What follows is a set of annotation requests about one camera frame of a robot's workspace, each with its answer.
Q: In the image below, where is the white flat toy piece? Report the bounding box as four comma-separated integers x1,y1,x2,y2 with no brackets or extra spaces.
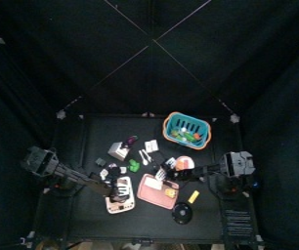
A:
144,177,164,190

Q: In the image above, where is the white toy fork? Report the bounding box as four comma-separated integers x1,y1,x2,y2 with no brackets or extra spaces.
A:
142,148,154,164

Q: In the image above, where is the white toy spoon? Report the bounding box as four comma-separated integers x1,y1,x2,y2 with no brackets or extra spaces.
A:
137,149,149,166

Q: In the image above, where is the white toy knife block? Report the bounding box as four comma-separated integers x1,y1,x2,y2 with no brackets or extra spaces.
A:
106,141,132,162

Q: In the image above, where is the white toy box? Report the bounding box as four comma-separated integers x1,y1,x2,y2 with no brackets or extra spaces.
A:
144,139,160,154

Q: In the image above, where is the pink plastic tray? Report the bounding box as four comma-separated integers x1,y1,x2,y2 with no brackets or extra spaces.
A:
136,173,181,211

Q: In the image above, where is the yellow rectangular toy piece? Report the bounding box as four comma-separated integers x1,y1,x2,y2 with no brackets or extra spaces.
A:
186,189,201,205

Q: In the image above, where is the green toy vegetable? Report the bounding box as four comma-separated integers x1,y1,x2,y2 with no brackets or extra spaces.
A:
181,132,200,143

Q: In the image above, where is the purple toy eggplant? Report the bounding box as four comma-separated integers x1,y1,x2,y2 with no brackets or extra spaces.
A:
125,135,140,146

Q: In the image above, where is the black plate with white text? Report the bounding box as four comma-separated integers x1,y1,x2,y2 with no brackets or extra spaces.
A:
221,208,254,243

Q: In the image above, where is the teal basket with orange handles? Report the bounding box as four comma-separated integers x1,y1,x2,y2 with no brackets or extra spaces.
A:
161,111,213,151

